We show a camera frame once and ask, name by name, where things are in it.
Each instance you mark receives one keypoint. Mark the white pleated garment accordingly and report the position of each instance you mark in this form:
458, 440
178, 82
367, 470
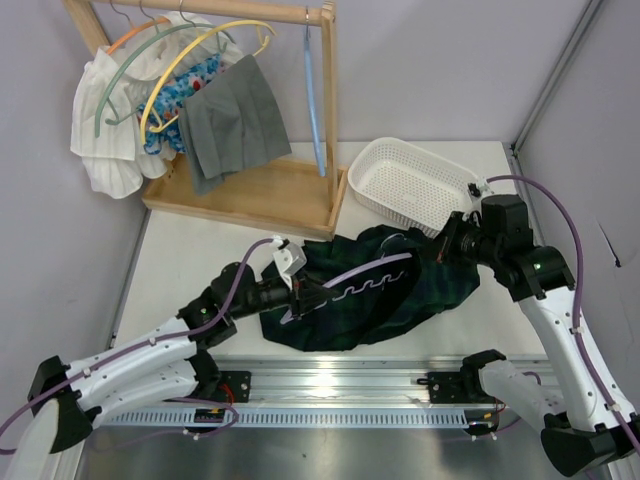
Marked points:
115, 160

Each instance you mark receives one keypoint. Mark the green plaid skirt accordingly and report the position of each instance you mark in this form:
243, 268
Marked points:
383, 289

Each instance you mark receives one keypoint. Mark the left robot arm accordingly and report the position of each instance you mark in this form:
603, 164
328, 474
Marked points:
171, 361

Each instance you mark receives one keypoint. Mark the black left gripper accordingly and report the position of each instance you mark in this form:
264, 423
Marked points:
298, 296

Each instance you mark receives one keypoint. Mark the white plastic basket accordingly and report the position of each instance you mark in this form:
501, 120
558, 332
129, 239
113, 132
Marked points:
410, 185

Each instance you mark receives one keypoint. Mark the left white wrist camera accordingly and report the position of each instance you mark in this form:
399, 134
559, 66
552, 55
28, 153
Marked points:
289, 259

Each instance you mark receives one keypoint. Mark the blue floral garment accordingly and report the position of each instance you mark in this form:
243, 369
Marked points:
170, 100

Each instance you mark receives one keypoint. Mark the aluminium mounting rail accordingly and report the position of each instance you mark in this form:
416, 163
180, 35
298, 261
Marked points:
338, 381

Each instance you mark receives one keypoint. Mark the grey skirt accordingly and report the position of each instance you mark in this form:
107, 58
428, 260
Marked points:
231, 125

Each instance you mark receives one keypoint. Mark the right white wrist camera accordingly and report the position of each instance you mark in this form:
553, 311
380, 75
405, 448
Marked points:
479, 189

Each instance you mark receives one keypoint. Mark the yellow plastic hanger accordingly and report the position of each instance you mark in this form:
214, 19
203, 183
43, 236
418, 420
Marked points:
203, 43

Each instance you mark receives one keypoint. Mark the white slotted cable duct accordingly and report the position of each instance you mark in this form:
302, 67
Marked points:
250, 417

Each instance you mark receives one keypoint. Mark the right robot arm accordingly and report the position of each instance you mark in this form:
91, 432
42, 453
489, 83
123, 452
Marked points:
592, 422

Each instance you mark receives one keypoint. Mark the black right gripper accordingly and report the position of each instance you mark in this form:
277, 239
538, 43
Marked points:
447, 237

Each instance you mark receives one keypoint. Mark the green plastic hanger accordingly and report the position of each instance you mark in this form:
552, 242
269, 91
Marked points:
120, 75

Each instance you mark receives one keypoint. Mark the light blue plastic hanger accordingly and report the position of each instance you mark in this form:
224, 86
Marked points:
310, 96

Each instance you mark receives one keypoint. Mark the wooden clothes rack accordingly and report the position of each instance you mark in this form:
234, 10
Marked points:
284, 195

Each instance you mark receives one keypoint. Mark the orange plastic hanger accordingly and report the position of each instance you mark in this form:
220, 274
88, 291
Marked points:
132, 37

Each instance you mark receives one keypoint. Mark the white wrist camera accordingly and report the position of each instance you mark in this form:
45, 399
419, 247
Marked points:
289, 259
479, 189

